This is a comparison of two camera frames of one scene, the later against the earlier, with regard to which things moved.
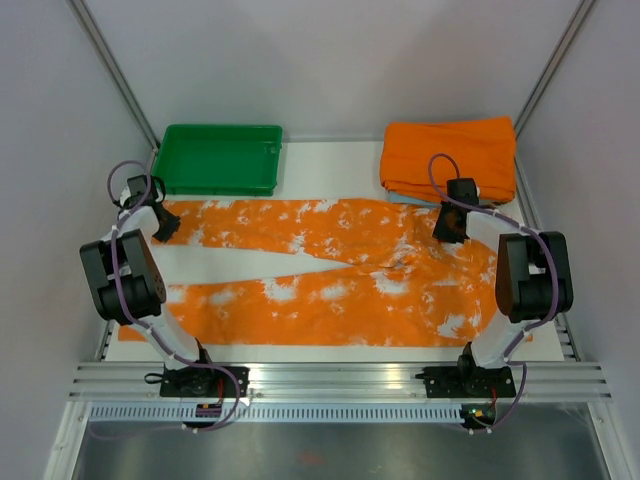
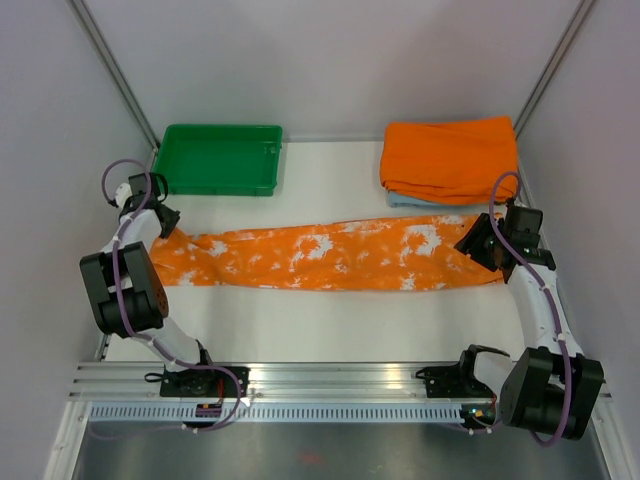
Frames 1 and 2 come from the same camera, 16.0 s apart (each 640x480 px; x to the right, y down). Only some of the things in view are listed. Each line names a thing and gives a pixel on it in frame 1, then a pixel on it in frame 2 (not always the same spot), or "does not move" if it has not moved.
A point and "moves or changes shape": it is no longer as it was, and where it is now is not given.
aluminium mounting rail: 339,381 does not move
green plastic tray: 220,159 does not move
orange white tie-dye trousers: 408,289 moves or changes shape
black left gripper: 173,227 does not move
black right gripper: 441,233 -> 472,242
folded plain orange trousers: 418,157 does not move
